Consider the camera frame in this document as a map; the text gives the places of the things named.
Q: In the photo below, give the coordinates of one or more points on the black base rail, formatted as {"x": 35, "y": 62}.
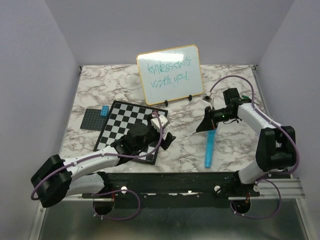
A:
{"x": 171, "y": 190}

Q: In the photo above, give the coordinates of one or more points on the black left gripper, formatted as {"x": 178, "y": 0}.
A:
{"x": 165, "y": 144}

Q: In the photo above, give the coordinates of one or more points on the black whiteboard stand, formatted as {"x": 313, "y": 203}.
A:
{"x": 189, "y": 98}

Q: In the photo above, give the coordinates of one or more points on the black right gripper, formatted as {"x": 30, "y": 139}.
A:
{"x": 209, "y": 122}

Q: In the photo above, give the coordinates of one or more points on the yellow framed whiteboard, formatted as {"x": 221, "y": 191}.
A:
{"x": 170, "y": 74}

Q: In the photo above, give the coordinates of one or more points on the black white chessboard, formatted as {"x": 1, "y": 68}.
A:
{"x": 121, "y": 118}

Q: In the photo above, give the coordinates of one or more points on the dark grey lego baseplate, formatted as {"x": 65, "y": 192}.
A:
{"x": 92, "y": 120}

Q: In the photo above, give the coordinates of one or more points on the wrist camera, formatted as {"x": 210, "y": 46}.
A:
{"x": 157, "y": 123}
{"x": 208, "y": 97}

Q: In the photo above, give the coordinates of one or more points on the blue toy microphone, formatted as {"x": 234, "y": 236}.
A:
{"x": 209, "y": 148}

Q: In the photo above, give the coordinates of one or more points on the blue lego brick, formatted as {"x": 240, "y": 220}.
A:
{"x": 104, "y": 111}

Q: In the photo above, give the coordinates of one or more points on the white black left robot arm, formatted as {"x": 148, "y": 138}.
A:
{"x": 52, "y": 181}

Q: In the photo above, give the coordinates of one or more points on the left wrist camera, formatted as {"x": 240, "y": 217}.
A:
{"x": 157, "y": 123}

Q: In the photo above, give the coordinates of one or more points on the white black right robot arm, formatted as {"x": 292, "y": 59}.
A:
{"x": 275, "y": 148}

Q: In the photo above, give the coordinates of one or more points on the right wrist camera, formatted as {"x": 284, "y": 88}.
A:
{"x": 208, "y": 97}

